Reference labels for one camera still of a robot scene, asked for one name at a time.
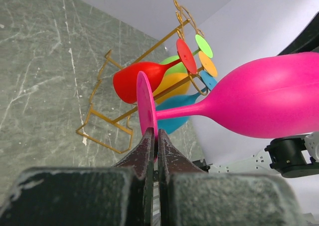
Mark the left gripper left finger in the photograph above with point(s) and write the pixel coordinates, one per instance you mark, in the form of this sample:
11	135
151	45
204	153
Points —
120	195

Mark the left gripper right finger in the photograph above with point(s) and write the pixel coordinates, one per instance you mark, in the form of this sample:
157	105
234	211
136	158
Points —
190	196

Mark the pink plastic wine glass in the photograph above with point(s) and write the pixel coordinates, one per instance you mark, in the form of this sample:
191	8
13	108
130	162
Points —
266	98

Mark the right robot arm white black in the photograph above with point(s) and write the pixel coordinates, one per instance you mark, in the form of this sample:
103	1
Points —
291	157

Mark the blue plastic wine glass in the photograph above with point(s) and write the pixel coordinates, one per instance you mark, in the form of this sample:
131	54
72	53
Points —
172	124

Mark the orange plastic wine glass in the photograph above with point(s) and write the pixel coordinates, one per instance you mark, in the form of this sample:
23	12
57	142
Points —
172	79

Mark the green plastic wine glass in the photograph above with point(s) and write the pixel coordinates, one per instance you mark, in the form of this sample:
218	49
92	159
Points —
204	45

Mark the gold wire wine glass rack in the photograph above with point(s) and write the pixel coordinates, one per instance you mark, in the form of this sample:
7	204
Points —
112	119

